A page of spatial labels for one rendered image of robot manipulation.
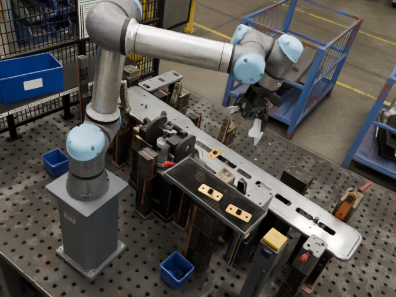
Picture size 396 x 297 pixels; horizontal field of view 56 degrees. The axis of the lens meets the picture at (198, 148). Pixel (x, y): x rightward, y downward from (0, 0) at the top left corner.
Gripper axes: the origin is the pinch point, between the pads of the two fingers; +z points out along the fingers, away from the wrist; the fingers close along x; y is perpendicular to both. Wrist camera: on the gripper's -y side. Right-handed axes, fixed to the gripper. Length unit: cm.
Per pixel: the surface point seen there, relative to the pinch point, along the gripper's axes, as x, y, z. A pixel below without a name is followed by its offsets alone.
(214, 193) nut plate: 9.9, 9.3, 20.5
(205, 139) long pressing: -29, -22, 40
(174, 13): -311, -201, 135
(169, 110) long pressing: -56, -18, 46
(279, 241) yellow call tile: 35.6, 2.2, 15.0
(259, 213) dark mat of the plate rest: 23.9, 0.4, 16.9
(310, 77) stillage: -89, -188, 60
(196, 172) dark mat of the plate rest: -1.4, 9.0, 22.9
